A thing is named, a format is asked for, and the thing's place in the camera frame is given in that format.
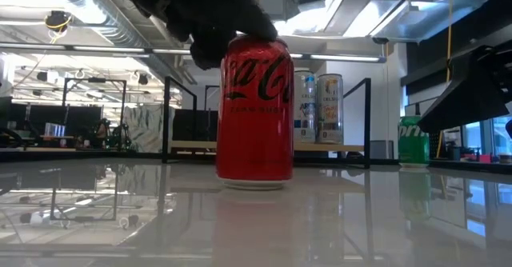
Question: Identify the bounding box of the wooden shelf black metal frame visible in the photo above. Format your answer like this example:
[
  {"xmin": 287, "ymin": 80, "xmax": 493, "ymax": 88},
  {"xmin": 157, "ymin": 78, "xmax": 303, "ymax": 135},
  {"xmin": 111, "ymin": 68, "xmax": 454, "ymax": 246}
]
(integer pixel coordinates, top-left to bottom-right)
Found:
[{"xmin": 162, "ymin": 76, "xmax": 372, "ymax": 169}]

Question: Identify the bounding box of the black partition panel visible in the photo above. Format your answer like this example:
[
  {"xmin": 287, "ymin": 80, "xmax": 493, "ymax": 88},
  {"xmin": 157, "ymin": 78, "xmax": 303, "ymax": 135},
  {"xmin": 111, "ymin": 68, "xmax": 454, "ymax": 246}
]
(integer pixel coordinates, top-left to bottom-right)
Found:
[
  {"xmin": 14, "ymin": 104, "xmax": 91, "ymax": 138},
  {"xmin": 172, "ymin": 109, "xmax": 219, "ymax": 142}
]

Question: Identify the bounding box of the black metal frame stand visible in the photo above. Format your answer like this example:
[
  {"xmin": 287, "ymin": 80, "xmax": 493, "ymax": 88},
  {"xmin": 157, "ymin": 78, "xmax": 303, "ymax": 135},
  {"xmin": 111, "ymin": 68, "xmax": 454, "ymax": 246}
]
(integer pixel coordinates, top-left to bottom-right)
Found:
[{"xmin": 62, "ymin": 77, "xmax": 128, "ymax": 156}]

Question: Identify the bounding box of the yellow hanging cord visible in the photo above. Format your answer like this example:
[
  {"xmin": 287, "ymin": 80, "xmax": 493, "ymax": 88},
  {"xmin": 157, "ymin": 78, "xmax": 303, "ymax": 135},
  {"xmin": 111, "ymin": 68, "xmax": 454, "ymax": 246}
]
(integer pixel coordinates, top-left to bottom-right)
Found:
[{"xmin": 444, "ymin": 0, "xmax": 455, "ymax": 84}]

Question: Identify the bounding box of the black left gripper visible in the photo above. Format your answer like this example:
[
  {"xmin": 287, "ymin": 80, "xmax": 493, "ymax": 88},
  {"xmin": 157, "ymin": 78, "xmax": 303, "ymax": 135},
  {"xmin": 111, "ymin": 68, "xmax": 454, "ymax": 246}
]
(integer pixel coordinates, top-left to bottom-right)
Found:
[{"xmin": 131, "ymin": 0, "xmax": 279, "ymax": 71}]

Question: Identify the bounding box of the grey bin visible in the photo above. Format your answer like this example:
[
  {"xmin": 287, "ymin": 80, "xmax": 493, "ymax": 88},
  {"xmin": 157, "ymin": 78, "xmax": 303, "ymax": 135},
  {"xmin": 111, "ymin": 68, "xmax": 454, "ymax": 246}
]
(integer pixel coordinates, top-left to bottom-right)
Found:
[{"xmin": 370, "ymin": 139, "xmax": 395, "ymax": 160}]

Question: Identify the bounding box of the red Coca-Cola can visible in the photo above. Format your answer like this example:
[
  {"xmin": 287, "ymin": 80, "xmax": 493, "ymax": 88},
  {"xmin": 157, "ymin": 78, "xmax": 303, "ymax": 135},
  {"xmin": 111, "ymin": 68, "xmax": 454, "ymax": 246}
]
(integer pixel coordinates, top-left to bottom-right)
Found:
[{"xmin": 215, "ymin": 34, "xmax": 296, "ymax": 191}]

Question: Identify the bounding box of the white blue Celsius can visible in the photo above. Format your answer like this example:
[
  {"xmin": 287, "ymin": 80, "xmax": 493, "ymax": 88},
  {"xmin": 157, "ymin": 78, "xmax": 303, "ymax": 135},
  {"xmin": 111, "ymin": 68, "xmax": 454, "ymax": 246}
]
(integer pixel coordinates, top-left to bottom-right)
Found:
[{"xmin": 294, "ymin": 70, "xmax": 318, "ymax": 144}]

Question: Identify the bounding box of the white tarp cover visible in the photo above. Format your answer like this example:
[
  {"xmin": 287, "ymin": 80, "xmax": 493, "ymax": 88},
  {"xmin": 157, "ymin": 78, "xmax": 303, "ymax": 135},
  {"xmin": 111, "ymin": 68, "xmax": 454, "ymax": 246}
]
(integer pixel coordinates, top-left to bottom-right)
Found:
[{"xmin": 122, "ymin": 103, "xmax": 176, "ymax": 154}]

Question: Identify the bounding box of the grey ceiling box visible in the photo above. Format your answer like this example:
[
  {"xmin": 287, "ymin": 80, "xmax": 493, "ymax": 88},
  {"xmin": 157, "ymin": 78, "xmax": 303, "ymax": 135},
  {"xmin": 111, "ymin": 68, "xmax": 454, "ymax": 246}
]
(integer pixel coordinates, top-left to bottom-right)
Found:
[{"xmin": 258, "ymin": 0, "xmax": 286, "ymax": 18}]

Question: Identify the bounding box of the green Sprite can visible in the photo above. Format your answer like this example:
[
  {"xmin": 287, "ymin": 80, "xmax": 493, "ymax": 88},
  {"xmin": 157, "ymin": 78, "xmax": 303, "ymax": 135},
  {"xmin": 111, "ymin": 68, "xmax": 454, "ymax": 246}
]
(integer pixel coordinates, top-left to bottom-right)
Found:
[{"xmin": 397, "ymin": 115, "xmax": 431, "ymax": 168}]

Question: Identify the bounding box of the long white ceiling light bar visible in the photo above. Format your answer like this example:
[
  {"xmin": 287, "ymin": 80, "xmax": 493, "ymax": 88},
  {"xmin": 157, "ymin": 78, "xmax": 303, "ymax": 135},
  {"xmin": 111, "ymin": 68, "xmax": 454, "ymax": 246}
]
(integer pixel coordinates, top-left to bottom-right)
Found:
[{"xmin": 0, "ymin": 42, "xmax": 387, "ymax": 63}]

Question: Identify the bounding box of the white Celsius can pineapple print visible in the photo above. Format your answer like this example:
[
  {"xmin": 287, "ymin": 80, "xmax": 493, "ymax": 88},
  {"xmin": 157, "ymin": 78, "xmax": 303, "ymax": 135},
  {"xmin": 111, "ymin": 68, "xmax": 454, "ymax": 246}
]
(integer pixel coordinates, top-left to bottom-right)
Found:
[{"xmin": 315, "ymin": 73, "xmax": 345, "ymax": 145}]

